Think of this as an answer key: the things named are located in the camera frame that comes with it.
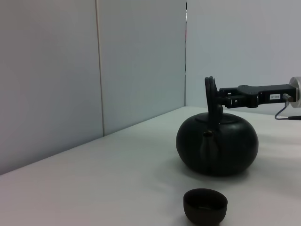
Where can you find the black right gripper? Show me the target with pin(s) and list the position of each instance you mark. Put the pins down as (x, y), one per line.
(265, 93)

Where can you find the black round teapot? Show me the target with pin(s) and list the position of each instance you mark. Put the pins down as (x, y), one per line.
(230, 146)

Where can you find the dark brown teacup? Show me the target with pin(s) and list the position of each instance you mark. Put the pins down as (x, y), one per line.
(204, 212)

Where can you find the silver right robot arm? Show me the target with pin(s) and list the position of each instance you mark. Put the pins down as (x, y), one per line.
(296, 89)

